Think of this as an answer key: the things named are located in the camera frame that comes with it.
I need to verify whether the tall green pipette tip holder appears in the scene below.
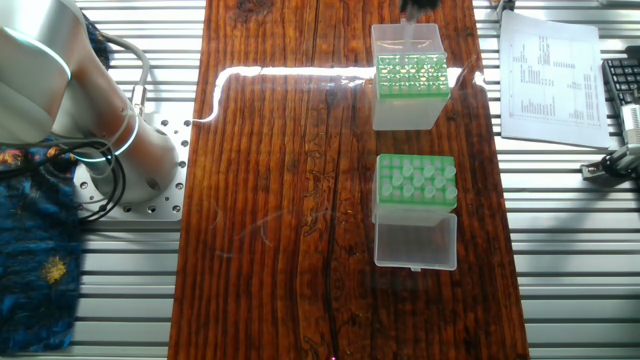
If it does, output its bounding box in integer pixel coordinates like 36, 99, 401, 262
372, 152, 459, 271

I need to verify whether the printed white paper sheet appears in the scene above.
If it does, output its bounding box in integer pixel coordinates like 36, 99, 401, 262
498, 12, 611, 151

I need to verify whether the black keyboard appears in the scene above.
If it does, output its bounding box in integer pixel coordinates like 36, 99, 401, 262
600, 58, 640, 106

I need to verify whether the brown wooden board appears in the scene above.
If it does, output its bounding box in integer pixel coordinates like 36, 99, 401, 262
168, 0, 531, 360

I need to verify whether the blue patterned cloth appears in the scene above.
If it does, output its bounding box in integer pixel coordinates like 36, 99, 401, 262
0, 130, 86, 351

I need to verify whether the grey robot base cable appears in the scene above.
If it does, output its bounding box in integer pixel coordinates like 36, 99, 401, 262
95, 35, 153, 131

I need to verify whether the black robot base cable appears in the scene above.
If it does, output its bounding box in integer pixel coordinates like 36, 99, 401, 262
40, 140, 123, 223

